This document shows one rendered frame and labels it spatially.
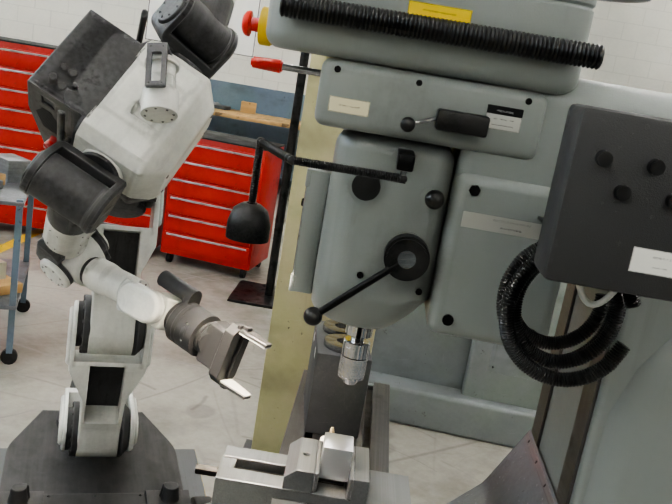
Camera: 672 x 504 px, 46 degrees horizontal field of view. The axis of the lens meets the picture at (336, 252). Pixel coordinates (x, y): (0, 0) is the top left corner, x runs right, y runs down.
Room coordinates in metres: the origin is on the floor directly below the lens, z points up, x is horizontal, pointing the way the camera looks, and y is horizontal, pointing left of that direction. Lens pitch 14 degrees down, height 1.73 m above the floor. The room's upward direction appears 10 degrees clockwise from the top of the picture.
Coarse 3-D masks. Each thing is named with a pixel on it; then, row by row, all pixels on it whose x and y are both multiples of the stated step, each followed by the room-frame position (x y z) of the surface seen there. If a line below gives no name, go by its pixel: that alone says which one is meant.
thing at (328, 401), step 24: (336, 336) 1.69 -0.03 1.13; (312, 360) 1.71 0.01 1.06; (336, 360) 1.61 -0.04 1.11; (312, 384) 1.60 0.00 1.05; (336, 384) 1.61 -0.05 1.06; (360, 384) 1.61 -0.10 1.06; (312, 408) 1.60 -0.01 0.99; (336, 408) 1.61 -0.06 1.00; (360, 408) 1.61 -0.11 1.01; (312, 432) 1.61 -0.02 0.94; (336, 432) 1.61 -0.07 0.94
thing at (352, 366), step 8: (344, 352) 1.30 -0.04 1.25; (352, 352) 1.29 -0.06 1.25; (360, 352) 1.29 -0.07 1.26; (368, 352) 1.30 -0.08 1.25; (344, 360) 1.29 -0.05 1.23; (352, 360) 1.29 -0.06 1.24; (360, 360) 1.29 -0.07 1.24; (344, 368) 1.29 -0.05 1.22; (352, 368) 1.29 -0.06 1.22; (360, 368) 1.29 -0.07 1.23; (344, 376) 1.29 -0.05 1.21; (352, 376) 1.29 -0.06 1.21; (360, 376) 1.29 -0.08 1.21
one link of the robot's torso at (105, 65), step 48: (96, 48) 1.55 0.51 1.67; (144, 48) 1.58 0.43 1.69; (48, 96) 1.47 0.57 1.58; (96, 96) 1.49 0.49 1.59; (192, 96) 1.57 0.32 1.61; (48, 144) 1.58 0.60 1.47; (96, 144) 1.46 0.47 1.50; (144, 144) 1.48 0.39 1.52; (192, 144) 1.61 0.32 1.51; (144, 192) 1.54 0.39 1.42
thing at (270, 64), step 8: (256, 56) 1.42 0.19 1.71; (256, 64) 1.41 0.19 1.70; (264, 64) 1.41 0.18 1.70; (272, 64) 1.41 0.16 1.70; (280, 64) 1.41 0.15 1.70; (288, 64) 1.41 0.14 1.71; (296, 72) 1.41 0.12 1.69; (304, 72) 1.41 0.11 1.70; (312, 72) 1.41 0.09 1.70; (320, 72) 1.41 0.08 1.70
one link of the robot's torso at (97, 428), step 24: (72, 312) 1.79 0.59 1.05; (72, 336) 1.76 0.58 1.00; (72, 360) 1.76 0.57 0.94; (96, 360) 1.80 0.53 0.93; (120, 360) 1.82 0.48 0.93; (144, 360) 1.82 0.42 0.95; (96, 384) 1.85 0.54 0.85; (120, 384) 1.86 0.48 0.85; (72, 408) 1.92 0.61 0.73; (96, 408) 1.88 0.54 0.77; (120, 408) 1.83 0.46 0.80; (72, 432) 1.85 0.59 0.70; (96, 432) 1.86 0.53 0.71; (120, 432) 1.89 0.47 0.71; (96, 456) 1.89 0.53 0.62
